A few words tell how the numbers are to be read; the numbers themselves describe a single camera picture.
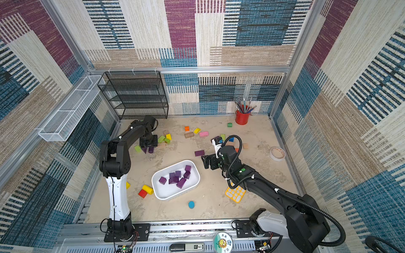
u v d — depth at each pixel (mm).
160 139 1047
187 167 913
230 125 1155
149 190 842
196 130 1116
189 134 1089
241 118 1150
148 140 877
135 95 1103
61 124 715
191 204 804
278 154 987
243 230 730
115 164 582
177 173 893
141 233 732
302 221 405
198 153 996
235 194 832
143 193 843
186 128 1123
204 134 1093
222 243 638
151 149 1003
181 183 875
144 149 1012
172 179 883
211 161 724
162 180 871
